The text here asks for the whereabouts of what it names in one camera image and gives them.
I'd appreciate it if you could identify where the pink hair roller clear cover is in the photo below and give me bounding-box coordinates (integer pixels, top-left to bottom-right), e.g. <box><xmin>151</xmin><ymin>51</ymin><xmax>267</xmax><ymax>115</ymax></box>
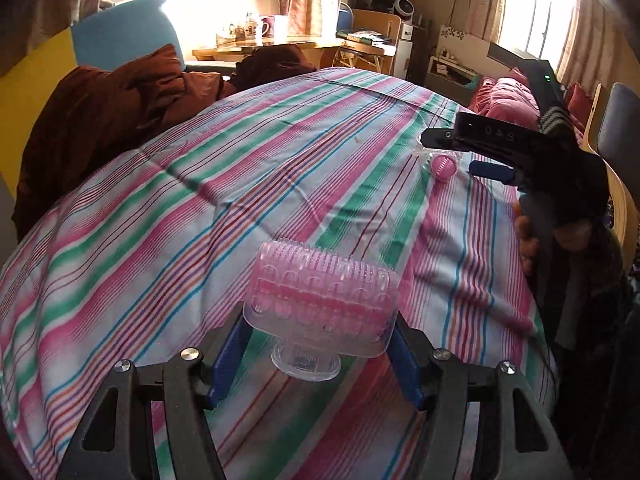
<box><xmin>413</xmin><ymin>140</ymin><xmax>468</xmax><ymax>183</ymax></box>

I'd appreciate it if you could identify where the pink hair roller with base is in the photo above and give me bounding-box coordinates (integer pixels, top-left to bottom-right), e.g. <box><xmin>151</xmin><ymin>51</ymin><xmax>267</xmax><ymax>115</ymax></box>
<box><xmin>243</xmin><ymin>240</ymin><xmax>399</xmax><ymax>382</ymax></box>

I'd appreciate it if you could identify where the person's right hand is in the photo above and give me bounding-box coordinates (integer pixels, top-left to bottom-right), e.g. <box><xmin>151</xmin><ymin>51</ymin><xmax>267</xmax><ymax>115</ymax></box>
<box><xmin>513</xmin><ymin>202</ymin><xmax>592</xmax><ymax>275</ymax></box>

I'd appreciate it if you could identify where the wooden chair blue back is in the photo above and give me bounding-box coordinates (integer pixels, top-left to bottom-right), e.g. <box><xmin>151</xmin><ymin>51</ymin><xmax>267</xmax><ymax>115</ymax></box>
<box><xmin>582</xmin><ymin>82</ymin><xmax>639</xmax><ymax>271</ymax></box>

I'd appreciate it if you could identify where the pink bed quilt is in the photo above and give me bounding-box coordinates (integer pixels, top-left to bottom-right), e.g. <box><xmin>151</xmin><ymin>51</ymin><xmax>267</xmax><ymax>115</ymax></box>
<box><xmin>466</xmin><ymin>70</ymin><xmax>591</xmax><ymax>146</ymax></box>

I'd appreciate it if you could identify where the red cushion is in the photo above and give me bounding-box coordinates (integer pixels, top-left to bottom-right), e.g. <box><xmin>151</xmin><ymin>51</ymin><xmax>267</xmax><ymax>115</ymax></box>
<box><xmin>564</xmin><ymin>82</ymin><xmax>592</xmax><ymax>132</ymax></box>

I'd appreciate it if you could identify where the small white fridge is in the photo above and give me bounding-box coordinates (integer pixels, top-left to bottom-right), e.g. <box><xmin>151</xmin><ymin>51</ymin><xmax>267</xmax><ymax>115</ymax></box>
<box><xmin>393</xmin><ymin>23</ymin><xmax>413</xmax><ymax>79</ymax></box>

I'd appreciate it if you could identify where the wooden window desk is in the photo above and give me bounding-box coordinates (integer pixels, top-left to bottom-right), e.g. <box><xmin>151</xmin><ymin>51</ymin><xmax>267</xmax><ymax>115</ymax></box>
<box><xmin>192</xmin><ymin>36</ymin><xmax>396</xmax><ymax>66</ymax></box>

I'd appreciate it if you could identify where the small round fan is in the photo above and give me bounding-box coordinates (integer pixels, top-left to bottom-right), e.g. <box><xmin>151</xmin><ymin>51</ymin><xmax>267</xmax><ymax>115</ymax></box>
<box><xmin>393</xmin><ymin>0</ymin><xmax>414</xmax><ymax>23</ymax></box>

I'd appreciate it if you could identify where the striped colourful tablecloth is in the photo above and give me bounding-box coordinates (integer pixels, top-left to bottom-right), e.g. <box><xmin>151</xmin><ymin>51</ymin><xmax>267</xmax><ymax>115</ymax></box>
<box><xmin>1</xmin><ymin>68</ymin><xmax>556</xmax><ymax>479</ymax></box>

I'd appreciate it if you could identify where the red mug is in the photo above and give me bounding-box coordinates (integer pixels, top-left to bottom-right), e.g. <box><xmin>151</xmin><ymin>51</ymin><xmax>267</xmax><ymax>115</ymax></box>
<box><xmin>258</xmin><ymin>15</ymin><xmax>276</xmax><ymax>38</ymax></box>

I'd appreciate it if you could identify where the brown jacket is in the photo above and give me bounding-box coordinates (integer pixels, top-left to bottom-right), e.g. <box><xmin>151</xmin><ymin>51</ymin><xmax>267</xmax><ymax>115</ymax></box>
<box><xmin>12</xmin><ymin>44</ymin><xmax>315</xmax><ymax>238</ymax></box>

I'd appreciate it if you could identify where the blue yellow grey chair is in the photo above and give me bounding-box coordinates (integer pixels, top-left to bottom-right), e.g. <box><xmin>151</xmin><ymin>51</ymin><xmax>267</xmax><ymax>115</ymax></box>
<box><xmin>0</xmin><ymin>0</ymin><xmax>189</xmax><ymax>196</ymax></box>

